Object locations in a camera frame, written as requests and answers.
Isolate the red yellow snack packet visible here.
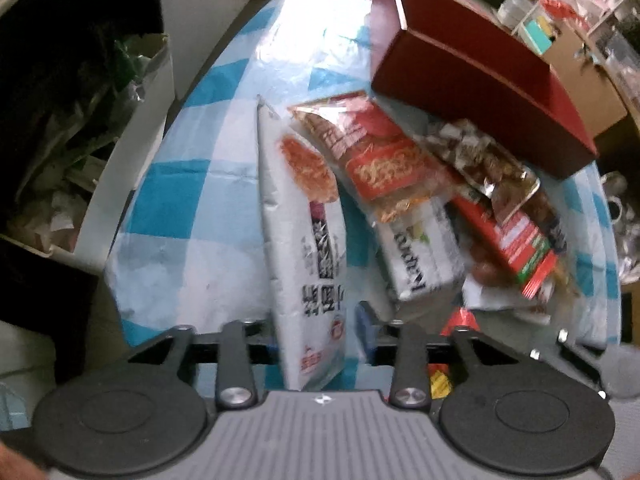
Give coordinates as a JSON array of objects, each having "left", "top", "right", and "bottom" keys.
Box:
[{"left": 427, "top": 308, "right": 480, "bottom": 400}]

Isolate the blue white checkered tablecloth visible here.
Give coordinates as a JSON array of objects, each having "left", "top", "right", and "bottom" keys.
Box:
[{"left": 106, "top": 0, "right": 622, "bottom": 346}]

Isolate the wooden cabinet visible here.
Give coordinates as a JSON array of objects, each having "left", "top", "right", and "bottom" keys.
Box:
[{"left": 542, "top": 24, "right": 639, "bottom": 162}]

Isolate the red spicy strip packet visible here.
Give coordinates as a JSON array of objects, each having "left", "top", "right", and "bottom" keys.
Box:
[{"left": 451, "top": 194, "right": 558, "bottom": 300}]

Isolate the white noodle snack bag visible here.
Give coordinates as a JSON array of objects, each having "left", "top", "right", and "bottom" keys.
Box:
[{"left": 256, "top": 100, "right": 347, "bottom": 391}]

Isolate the silver brown candy packet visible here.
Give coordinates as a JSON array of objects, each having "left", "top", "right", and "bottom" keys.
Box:
[{"left": 425, "top": 119, "right": 567, "bottom": 255}]

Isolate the red cardboard box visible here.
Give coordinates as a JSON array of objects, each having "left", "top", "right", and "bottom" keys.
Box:
[{"left": 370, "top": 0, "right": 598, "bottom": 179}]

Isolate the red orange noodle packet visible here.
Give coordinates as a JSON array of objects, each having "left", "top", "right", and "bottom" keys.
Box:
[{"left": 288, "top": 91, "right": 454, "bottom": 224}]

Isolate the white storage shelf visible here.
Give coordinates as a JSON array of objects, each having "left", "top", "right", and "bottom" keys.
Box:
[{"left": 495, "top": 0, "right": 639, "bottom": 55}]

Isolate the white Kapres wafer pack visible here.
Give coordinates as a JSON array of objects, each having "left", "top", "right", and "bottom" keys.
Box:
[{"left": 374, "top": 198, "right": 465, "bottom": 304}]

